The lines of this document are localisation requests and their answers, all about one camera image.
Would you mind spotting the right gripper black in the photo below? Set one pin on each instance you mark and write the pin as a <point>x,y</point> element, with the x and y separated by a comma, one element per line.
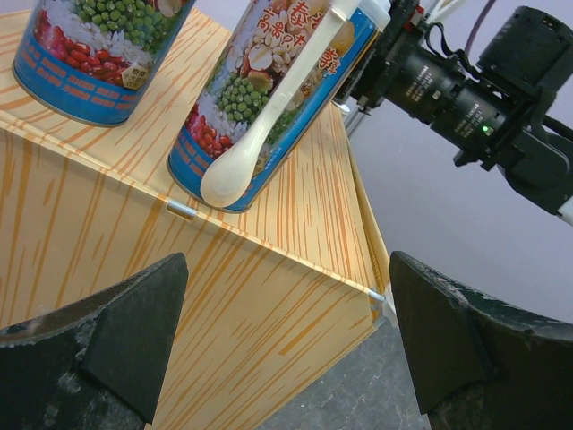
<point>370,79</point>

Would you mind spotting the white plastic spoon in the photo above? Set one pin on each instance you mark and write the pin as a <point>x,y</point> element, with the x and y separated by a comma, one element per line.
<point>228,177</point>

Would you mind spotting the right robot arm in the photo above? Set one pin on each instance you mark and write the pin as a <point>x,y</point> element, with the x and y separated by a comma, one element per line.
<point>495,111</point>

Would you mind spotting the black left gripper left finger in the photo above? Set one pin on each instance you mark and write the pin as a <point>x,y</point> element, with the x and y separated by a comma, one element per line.
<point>98,363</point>

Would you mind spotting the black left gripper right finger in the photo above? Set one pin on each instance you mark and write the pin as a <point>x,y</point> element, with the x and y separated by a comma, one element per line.
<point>477,362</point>

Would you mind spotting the wooden cube counter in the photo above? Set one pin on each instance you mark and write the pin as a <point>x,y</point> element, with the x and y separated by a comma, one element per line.
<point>276,295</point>

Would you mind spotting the tall yellow drink can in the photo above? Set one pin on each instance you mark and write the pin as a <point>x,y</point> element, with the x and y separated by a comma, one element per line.
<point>282,66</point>

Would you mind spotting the tall can cartoon label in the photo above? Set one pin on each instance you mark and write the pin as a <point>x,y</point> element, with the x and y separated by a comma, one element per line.
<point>94,60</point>

